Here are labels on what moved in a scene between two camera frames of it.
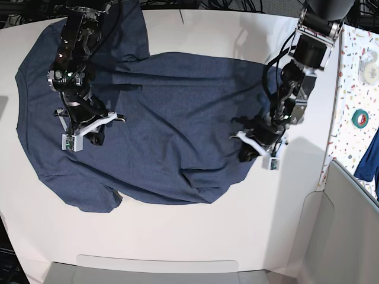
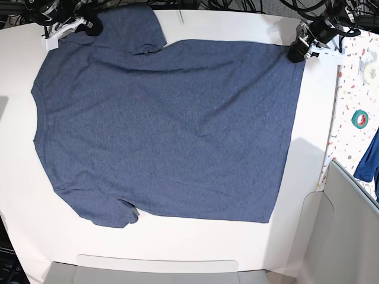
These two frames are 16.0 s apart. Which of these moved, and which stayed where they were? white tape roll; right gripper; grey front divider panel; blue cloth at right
Moved: right gripper
Stayed: white tape roll; grey front divider panel; blue cloth at right
